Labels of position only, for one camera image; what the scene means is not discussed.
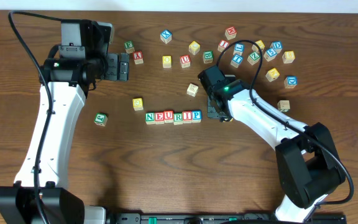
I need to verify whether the blue P wooden block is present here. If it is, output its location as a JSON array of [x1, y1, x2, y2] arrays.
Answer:
[[191, 110, 202, 123]]

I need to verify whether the red i block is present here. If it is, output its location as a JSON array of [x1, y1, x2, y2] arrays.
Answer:
[[182, 111, 192, 124], [218, 40, 229, 52]]

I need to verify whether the green R wooden block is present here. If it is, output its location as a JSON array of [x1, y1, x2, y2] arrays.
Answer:
[[173, 113, 183, 125]]

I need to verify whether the red u block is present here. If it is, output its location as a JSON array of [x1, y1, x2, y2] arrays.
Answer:
[[163, 110, 174, 123], [180, 55, 191, 68]]

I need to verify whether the red E wooden block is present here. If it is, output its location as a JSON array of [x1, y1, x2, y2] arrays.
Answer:
[[154, 112, 165, 124]]

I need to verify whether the green N wooden block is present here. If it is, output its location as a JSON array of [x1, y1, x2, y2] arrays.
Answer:
[[145, 112, 155, 124]]

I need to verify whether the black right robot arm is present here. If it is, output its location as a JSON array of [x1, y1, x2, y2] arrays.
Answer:
[[202, 77, 351, 223]]

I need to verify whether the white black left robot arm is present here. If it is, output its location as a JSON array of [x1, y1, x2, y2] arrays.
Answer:
[[0, 53, 129, 223]]

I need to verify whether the green F wooden block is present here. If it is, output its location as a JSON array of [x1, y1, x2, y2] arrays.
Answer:
[[124, 40, 135, 54]]

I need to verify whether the red X wooden block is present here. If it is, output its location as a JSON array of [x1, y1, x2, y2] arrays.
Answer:
[[132, 51, 144, 65]]

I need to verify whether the plain wood top block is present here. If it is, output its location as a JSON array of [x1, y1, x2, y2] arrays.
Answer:
[[186, 83, 199, 97]]

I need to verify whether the yellow G wooden block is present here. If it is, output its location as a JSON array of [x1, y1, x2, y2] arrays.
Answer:
[[132, 98, 144, 111]]

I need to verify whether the yellow O wooden block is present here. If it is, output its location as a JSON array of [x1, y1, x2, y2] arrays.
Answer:
[[162, 55, 172, 68]]

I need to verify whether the green B wooden block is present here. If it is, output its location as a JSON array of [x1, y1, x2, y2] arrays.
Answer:
[[203, 50, 214, 63]]

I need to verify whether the blue T wooden block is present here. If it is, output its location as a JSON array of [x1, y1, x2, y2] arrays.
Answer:
[[231, 54, 244, 68]]

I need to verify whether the green J wooden block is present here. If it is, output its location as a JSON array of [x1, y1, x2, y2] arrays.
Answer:
[[94, 113, 108, 126]]

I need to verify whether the blue X wooden block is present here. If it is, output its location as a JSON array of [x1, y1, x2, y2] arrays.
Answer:
[[160, 29, 172, 44]]

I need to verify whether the green Z wooden block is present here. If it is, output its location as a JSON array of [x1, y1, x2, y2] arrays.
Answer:
[[247, 52, 260, 65]]

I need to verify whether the yellow block upper middle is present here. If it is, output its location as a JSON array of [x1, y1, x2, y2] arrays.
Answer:
[[188, 40, 201, 55]]

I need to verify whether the blue L wooden block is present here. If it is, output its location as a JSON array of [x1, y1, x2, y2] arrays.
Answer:
[[233, 43, 244, 56]]

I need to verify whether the yellow A wooden block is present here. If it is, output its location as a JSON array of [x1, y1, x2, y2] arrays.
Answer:
[[265, 68, 280, 82]]

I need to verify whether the wood L top block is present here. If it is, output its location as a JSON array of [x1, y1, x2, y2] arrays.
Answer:
[[277, 100, 290, 113]]

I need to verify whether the blue 5 wooden block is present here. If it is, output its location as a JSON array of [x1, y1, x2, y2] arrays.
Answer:
[[264, 48, 277, 62]]

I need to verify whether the red H wooden block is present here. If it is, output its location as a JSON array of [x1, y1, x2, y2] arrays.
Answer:
[[225, 26, 237, 40]]

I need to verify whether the yellow block near D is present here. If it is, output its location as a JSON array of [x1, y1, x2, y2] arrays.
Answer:
[[252, 40, 265, 52]]

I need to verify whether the blue D block lower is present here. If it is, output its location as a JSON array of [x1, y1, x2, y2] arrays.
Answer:
[[284, 76, 298, 88]]

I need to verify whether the blue d block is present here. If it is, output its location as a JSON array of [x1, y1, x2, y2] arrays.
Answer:
[[270, 41, 283, 54], [284, 76, 298, 88]]

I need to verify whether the blue D block upper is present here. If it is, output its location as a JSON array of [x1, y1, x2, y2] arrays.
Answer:
[[270, 41, 283, 54]]

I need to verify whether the yellow 8 wooden block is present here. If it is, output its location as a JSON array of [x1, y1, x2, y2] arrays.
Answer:
[[282, 50, 296, 64]]

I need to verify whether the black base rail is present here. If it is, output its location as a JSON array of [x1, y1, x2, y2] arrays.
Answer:
[[113, 212, 347, 224]]

